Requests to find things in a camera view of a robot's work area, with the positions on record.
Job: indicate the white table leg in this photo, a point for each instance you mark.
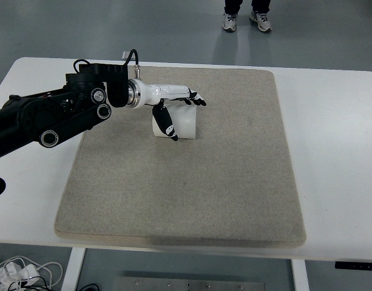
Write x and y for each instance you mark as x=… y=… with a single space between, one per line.
x=300 y=276
x=73 y=269

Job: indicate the black table control panel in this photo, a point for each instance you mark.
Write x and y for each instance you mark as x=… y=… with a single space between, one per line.
x=357 y=265

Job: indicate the person's right leg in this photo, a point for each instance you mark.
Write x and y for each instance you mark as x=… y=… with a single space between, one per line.
x=232 y=6

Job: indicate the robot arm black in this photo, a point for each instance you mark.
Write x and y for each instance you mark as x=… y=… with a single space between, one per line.
x=37 y=115

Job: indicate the person's shoe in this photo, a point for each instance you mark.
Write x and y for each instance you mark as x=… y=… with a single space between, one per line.
x=229 y=22
x=262 y=22

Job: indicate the person's left leg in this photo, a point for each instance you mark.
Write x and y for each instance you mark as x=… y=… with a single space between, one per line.
x=261 y=5

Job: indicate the person's left shoe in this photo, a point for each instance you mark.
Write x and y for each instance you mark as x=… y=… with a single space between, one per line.
x=262 y=22

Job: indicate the white ribbed cup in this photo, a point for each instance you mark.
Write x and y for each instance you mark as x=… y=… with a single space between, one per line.
x=185 y=121

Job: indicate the person's leg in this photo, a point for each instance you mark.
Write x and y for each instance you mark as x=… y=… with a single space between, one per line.
x=232 y=6
x=261 y=5

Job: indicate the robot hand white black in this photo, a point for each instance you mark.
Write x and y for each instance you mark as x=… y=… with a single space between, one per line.
x=164 y=91

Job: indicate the person's right shoe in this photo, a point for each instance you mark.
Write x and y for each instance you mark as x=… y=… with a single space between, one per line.
x=229 y=22

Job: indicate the white power strip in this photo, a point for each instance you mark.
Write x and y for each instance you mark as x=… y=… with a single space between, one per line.
x=28 y=270

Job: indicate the beige felt mat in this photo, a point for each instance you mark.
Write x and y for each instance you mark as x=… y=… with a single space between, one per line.
x=204 y=188

